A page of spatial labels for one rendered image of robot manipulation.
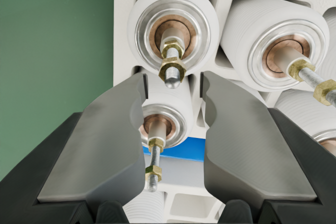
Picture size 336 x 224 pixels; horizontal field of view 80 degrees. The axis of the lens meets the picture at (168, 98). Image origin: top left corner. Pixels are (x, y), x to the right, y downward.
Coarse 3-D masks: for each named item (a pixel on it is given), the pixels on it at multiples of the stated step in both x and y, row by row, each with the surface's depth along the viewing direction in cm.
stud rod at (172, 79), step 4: (172, 48) 16; (168, 52) 16; (172, 52) 16; (176, 52) 16; (168, 56) 15; (172, 56) 15; (168, 68) 13; (172, 68) 13; (176, 68) 13; (168, 72) 13; (172, 72) 13; (176, 72) 13; (164, 76) 13; (168, 76) 12; (172, 76) 12; (176, 76) 12; (164, 80) 13; (168, 80) 12; (172, 80) 12; (176, 80) 12; (168, 84) 13; (172, 84) 13; (176, 84) 13; (172, 88) 13
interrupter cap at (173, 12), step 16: (160, 0) 18; (176, 0) 18; (144, 16) 19; (160, 16) 19; (176, 16) 19; (192, 16) 19; (144, 32) 20; (160, 32) 20; (192, 32) 20; (208, 32) 20; (144, 48) 21; (192, 48) 21; (160, 64) 22; (192, 64) 21
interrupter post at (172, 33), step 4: (168, 28) 20; (172, 28) 19; (176, 28) 20; (164, 32) 19; (168, 32) 18; (172, 32) 18; (176, 32) 18; (180, 32) 19; (164, 36) 18; (168, 36) 17; (172, 36) 17; (176, 36) 17; (180, 36) 18; (164, 40) 17; (168, 40) 17; (180, 40) 17; (160, 44) 18; (160, 48) 18; (184, 48) 18
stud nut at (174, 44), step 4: (172, 40) 17; (176, 40) 17; (164, 44) 16; (168, 44) 16; (172, 44) 16; (176, 44) 16; (180, 44) 17; (164, 48) 17; (168, 48) 17; (176, 48) 17; (180, 48) 17; (164, 52) 17; (180, 52) 17; (164, 56) 17; (180, 56) 17
